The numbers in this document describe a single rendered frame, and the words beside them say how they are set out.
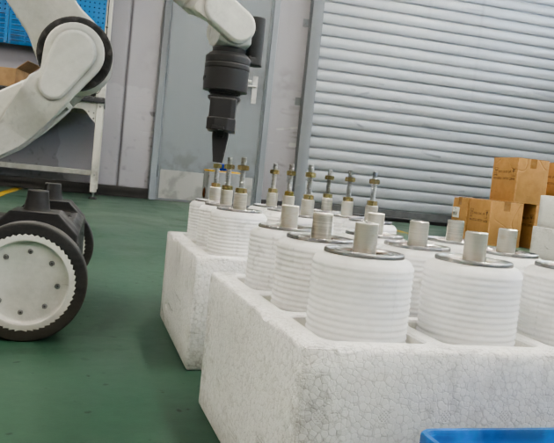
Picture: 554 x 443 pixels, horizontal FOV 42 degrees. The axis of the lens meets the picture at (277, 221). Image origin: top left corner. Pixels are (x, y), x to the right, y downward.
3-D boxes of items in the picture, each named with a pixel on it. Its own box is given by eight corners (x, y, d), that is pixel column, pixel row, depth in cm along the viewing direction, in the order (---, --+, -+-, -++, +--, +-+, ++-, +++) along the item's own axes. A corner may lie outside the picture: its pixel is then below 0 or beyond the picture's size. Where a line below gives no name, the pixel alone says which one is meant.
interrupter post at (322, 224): (313, 243, 77) (317, 212, 76) (306, 240, 79) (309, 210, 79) (334, 244, 77) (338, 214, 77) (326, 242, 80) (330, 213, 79)
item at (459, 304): (433, 461, 66) (455, 266, 64) (387, 423, 75) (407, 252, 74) (521, 459, 68) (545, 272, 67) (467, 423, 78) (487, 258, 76)
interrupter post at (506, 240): (502, 257, 84) (506, 228, 83) (490, 254, 86) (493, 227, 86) (519, 258, 84) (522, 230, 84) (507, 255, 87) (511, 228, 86)
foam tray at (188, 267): (185, 370, 111) (196, 256, 110) (159, 315, 148) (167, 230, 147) (412, 376, 121) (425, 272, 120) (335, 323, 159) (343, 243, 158)
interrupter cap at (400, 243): (401, 251, 77) (402, 245, 77) (372, 243, 84) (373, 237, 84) (462, 256, 79) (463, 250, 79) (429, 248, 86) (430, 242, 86)
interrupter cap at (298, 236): (298, 243, 73) (299, 237, 73) (277, 236, 81) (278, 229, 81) (366, 249, 76) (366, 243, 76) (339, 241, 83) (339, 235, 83)
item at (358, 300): (312, 463, 62) (335, 258, 61) (280, 424, 71) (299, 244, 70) (411, 461, 65) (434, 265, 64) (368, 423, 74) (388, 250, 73)
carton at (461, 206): (484, 239, 535) (490, 199, 533) (501, 243, 512) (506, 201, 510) (448, 236, 529) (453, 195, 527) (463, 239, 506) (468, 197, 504)
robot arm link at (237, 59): (212, 65, 134) (217, 4, 133) (196, 70, 144) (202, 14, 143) (267, 74, 138) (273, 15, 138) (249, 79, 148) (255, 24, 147)
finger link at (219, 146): (209, 161, 140) (212, 130, 140) (225, 163, 141) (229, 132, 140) (208, 161, 139) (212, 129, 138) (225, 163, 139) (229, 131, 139)
